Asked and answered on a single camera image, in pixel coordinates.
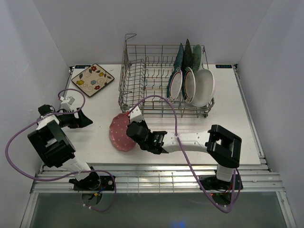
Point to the pink dotted scalloped plate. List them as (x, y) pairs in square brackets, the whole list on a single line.
[(117, 133)]

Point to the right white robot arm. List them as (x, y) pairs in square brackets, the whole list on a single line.
[(221, 144)]

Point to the black table label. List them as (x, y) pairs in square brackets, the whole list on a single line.
[(81, 66), (223, 66)]

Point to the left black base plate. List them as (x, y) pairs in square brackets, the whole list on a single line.
[(104, 183)]

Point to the black floral square plate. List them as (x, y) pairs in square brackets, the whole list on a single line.
[(187, 57)]

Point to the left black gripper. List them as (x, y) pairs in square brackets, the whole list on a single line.
[(81, 122)]

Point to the right black table label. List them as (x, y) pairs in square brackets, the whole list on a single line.
[(223, 66)]

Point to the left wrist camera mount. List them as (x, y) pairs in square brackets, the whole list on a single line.
[(67, 104)]

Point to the aluminium rail frame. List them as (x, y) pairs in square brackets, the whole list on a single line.
[(138, 171)]

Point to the left black table label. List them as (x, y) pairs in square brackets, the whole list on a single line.
[(81, 66)]

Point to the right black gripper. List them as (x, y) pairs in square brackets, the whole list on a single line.
[(141, 122)]

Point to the pale green plate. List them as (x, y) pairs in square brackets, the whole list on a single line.
[(196, 58)]

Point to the round plate teal red rim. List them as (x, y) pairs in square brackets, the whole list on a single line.
[(188, 86)]

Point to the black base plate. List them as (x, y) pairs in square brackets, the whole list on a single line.
[(210, 182), (104, 183)]

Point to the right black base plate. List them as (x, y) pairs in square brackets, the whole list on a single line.
[(210, 182)]

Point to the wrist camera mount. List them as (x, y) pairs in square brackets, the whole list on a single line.
[(67, 104), (135, 115)]

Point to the grey wire dish rack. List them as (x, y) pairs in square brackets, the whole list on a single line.
[(146, 71)]

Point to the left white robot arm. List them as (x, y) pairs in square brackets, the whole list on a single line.
[(56, 150)]

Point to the teal square plate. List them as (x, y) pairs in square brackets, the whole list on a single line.
[(179, 58)]

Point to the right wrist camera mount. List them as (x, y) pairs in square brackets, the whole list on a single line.
[(135, 115)]

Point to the cream floral square plate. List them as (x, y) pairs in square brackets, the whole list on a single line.
[(91, 80)]

